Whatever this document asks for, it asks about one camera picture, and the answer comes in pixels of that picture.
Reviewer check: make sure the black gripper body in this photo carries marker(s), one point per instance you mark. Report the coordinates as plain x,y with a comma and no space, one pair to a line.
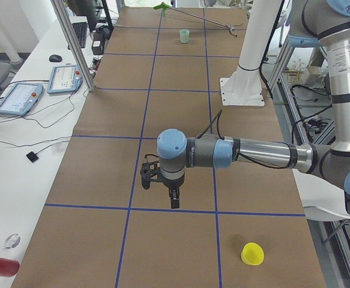
172,183

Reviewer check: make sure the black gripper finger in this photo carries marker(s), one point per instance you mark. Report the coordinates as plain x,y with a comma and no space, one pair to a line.
174,194

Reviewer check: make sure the yellow plastic cup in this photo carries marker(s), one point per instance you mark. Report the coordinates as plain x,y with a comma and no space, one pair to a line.
252,254

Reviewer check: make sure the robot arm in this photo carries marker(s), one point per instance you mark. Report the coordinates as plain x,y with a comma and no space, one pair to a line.
328,23

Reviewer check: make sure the green plastic cup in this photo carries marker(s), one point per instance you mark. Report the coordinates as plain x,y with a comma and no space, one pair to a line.
184,36

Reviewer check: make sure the small black square pad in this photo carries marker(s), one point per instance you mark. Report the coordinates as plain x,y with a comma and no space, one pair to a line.
32,156

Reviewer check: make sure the white chair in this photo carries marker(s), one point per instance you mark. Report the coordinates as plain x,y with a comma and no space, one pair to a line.
321,200

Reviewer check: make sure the far teach pendant tablet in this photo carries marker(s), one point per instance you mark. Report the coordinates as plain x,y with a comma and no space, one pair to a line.
64,79

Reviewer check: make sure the teach pendant tablet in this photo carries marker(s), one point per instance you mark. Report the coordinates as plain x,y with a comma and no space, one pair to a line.
64,79
21,98

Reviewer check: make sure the black box with label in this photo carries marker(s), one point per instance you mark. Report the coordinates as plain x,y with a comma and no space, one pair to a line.
98,43

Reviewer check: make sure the black computer mouse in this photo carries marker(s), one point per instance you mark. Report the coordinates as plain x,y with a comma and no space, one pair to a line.
55,58

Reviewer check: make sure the near teach pendant tablet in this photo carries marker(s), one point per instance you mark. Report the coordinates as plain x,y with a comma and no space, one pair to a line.
21,98

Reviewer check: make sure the long reacher grabber tool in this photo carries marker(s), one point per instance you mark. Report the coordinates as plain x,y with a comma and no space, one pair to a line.
164,7

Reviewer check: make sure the black keyboard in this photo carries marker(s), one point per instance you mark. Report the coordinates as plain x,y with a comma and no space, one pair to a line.
80,30

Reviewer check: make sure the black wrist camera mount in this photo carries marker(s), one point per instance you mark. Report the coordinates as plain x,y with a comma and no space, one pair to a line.
150,171

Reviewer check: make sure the aluminium frame post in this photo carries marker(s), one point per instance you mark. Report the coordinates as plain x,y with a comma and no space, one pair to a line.
72,41

